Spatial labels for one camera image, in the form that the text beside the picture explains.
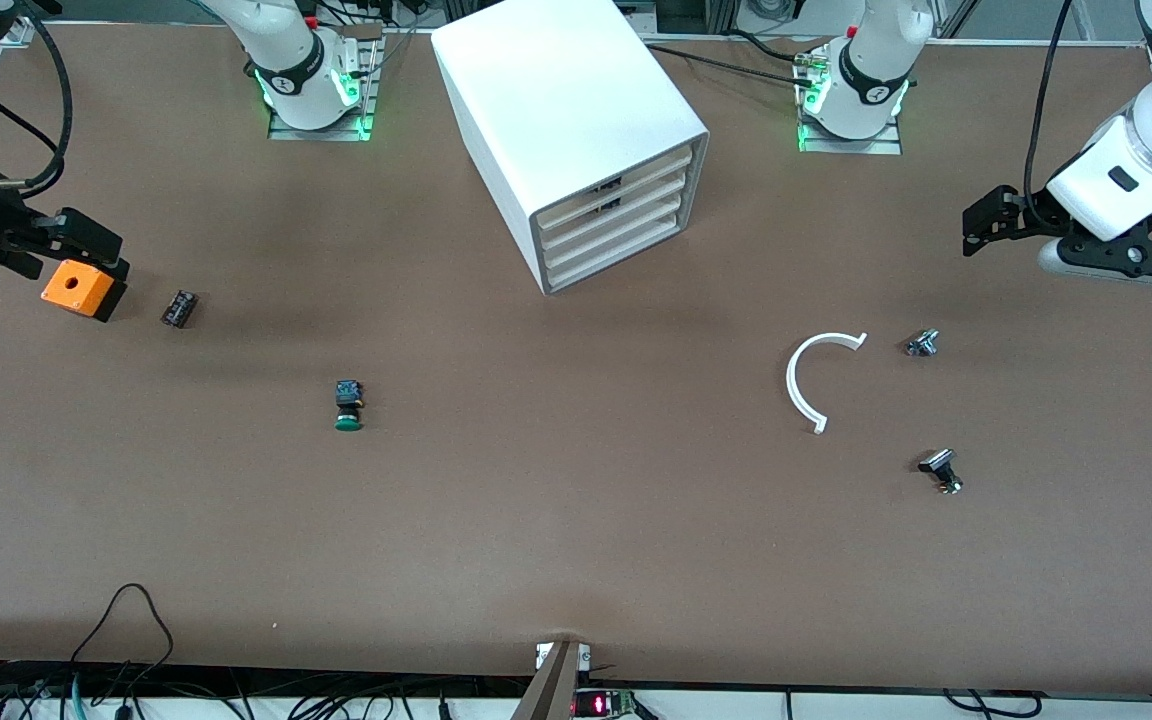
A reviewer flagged orange button box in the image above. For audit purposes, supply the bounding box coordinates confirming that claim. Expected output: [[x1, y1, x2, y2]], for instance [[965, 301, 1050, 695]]
[[41, 258, 129, 323]]

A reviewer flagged white curved plastic piece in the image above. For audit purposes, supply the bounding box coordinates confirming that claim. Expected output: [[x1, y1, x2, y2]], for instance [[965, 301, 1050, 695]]
[[786, 331, 869, 435]]

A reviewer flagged red LED display device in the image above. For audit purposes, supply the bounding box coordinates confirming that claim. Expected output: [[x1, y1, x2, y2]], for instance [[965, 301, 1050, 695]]
[[571, 688, 639, 719]]

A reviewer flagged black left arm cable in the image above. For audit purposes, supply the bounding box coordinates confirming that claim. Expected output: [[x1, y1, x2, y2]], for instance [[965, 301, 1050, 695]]
[[1024, 0, 1077, 236]]

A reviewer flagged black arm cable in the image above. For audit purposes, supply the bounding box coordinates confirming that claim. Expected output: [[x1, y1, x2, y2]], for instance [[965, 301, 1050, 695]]
[[0, 0, 74, 193], [1024, 0, 1077, 236]]

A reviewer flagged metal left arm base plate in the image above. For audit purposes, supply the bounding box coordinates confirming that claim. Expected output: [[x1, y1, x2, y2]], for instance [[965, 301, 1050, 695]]
[[798, 40, 904, 156]]

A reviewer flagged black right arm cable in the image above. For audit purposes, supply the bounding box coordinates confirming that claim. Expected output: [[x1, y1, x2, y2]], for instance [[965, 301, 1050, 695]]
[[0, 0, 74, 193]]

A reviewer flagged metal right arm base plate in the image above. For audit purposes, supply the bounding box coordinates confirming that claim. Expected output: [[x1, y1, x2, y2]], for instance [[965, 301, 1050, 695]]
[[268, 25, 384, 141]]

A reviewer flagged black cable behind cabinet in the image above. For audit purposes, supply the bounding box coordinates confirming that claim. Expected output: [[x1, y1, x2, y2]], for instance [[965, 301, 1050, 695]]
[[646, 30, 822, 89]]

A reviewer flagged black looped table cable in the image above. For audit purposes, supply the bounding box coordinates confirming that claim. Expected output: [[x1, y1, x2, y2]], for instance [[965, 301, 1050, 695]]
[[69, 583, 175, 693]]

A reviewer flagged black floor cable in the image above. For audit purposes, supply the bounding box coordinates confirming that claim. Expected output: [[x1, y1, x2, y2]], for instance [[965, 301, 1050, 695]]
[[941, 688, 1043, 718]]

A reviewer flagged brown camera mount post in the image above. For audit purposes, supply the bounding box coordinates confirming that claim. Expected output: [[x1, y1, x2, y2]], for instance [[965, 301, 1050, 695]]
[[511, 640, 592, 720]]

